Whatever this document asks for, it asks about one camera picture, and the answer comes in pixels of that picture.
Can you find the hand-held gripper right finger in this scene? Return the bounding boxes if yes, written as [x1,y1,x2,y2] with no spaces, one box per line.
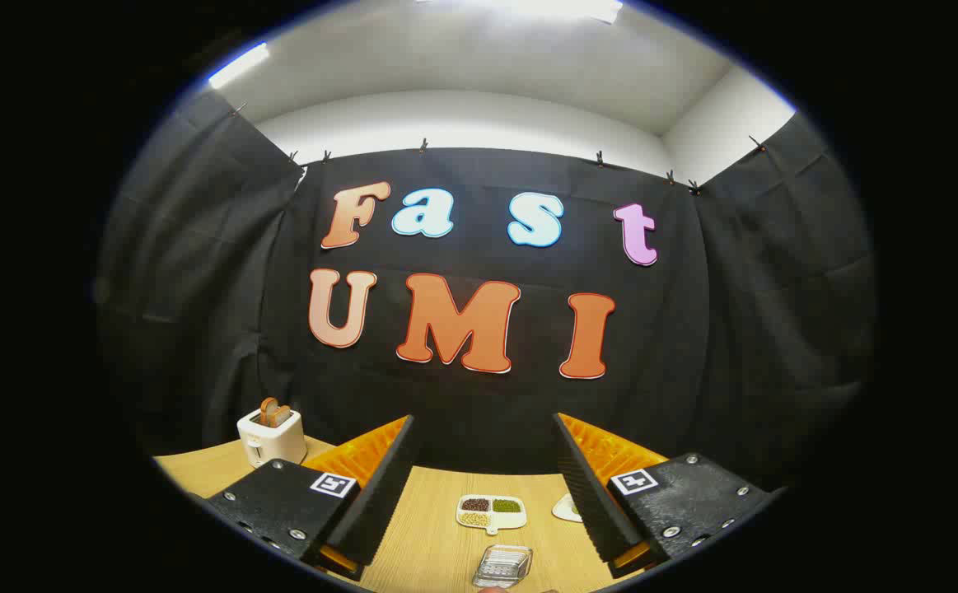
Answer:
[551,412,784,579]

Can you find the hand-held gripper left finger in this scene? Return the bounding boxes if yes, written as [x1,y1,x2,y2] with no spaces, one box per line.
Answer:
[190,414,423,581]

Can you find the white divided tray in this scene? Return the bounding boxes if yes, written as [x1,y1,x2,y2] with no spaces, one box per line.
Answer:
[456,493,528,536]

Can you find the white toaster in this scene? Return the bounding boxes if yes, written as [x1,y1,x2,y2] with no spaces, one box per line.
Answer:
[236,404,308,469]

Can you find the black backdrop cloth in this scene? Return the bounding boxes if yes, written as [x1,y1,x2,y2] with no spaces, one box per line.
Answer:
[96,89,879,495]

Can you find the row of black cloth clips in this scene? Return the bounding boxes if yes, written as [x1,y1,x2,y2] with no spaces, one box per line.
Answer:
[231,103,768,197]

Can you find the metal wire basket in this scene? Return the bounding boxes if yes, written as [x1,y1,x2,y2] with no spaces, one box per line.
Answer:
[472,544,534,589]

